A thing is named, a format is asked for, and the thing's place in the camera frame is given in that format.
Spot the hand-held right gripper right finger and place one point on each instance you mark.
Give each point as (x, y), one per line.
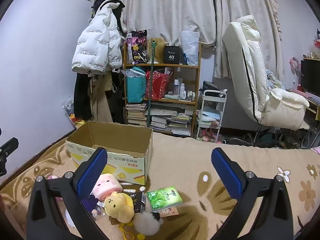
(227, 172)

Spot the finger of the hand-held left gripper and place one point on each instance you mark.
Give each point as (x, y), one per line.
(7, 147)

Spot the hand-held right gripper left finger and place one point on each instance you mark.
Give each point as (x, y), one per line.
(92, 172)

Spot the pink roll cake plush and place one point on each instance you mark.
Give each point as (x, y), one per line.
(110, 185)

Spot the printed cardboard box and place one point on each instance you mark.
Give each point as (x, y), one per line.
(132, 165)

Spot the yellow plush toy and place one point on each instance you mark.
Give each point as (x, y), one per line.
(117, 205)

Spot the green tissue pack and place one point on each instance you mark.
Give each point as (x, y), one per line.
(162, 197)

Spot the white soft toy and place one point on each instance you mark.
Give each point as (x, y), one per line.
(69, 218)

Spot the black tissue pack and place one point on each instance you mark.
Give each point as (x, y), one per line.
(138, 202)

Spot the light blue folded cloth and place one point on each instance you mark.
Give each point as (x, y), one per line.
(211, 116)

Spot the beige hanging garment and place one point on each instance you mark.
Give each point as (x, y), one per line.
(100, 105)

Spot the plastic bag of toys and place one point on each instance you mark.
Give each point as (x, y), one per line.
(68, 108)

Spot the brown bear paper tag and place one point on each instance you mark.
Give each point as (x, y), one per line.
(170, 211)

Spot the stack of old books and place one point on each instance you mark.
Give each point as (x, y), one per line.
(136, 115)

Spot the white rolling cart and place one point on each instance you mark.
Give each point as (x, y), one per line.
(212, 100)

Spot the dark hanging coat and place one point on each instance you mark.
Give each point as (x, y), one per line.
(81, 97)

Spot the black item on cart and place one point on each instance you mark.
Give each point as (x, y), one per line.
(210, 86)

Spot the row of small bottles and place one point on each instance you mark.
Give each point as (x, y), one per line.
(183, 92)

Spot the pink cloth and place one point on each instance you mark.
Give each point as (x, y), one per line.
(316, 150)

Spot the teal shopping bag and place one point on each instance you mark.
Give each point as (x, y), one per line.
(135, 87)

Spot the blue blanket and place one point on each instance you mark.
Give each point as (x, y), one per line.
(273, 80)

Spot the green pole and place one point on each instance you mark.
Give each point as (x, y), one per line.
(150, 85)

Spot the red gift bag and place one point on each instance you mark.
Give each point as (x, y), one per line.
(157, 85)

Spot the wooden desk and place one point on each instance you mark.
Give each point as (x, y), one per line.
(312, 100)

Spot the white recliner chair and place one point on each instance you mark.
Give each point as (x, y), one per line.
(250, 55)

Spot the wooden shelf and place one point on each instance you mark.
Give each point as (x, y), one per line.
(162, 66)

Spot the pink flower fan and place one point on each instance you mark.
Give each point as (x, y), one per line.
(295, 65)

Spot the white puffer jacket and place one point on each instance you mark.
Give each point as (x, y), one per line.
(92, 45)

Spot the black monitor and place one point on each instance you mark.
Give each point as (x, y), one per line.
(311, 76)

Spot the black cardboard box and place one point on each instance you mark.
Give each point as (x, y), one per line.
(172, 55)

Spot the black cartoon print bag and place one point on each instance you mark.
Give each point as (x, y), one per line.
(136, 47)

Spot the clear plastic bag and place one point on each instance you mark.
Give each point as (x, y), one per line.
(190, 45)

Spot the blond wig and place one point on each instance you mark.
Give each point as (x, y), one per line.
(157, 52)

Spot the dark plush doll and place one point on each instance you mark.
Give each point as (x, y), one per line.
(317, 38)

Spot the black hanging garment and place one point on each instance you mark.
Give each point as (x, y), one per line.
(118, 12)

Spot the floral curtain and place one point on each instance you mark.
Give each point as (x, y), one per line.
(170, 10)
(240, 0)

